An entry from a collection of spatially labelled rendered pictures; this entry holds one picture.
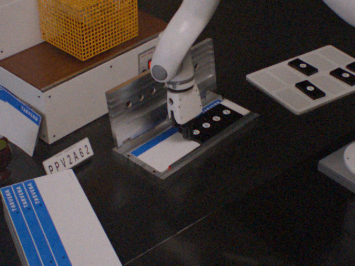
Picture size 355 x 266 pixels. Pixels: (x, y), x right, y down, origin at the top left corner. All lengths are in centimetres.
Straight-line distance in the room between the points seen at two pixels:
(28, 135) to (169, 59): 51
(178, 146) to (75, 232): 51
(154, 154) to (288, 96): 55
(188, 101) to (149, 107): 15
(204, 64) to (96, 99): 36
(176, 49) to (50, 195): 49
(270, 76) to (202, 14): 65
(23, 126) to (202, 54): 59
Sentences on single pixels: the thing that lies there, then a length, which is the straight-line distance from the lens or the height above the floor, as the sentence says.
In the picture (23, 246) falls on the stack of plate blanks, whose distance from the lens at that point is 164.
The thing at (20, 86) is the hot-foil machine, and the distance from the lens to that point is 206.
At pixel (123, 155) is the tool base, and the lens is 198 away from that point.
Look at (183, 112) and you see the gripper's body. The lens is 195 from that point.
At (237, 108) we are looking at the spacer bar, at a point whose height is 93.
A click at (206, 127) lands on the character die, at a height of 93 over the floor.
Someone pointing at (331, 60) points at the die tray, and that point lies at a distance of 253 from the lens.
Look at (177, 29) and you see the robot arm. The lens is 180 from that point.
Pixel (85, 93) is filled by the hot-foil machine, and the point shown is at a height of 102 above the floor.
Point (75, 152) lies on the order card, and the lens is 197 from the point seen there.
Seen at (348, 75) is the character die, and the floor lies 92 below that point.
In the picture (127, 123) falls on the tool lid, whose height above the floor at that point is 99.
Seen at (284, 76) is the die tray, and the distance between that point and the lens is 240.
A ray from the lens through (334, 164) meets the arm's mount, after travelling 200.
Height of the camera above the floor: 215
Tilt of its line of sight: 36 degrees down
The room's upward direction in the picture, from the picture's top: 1 degrees clockwise
